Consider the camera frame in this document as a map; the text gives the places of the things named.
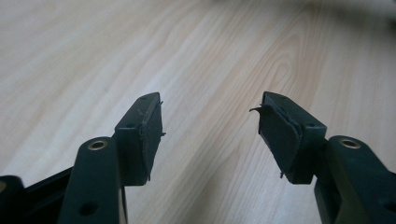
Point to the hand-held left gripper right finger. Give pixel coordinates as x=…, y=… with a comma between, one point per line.
x=295, y=140

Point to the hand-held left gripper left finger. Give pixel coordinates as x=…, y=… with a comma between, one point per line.
x=137, y=140

